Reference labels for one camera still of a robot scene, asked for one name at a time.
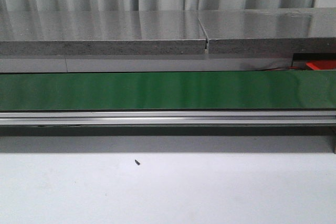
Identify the aluminium conveyor side rail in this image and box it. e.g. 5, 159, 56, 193
1, 110, 335, 126

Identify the grey stone counter slab left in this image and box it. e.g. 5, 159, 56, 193
1, 11, 206, 56

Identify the red plastic tray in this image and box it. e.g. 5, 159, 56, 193
306, 60, 336, 70

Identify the conveyor support leg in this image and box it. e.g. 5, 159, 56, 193
331, 126, 336, 154

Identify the red and black wire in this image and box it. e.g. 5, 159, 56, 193
257, 66, 307, 72

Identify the green conveyor belt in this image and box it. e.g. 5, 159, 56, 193
1, 71, 335, 111

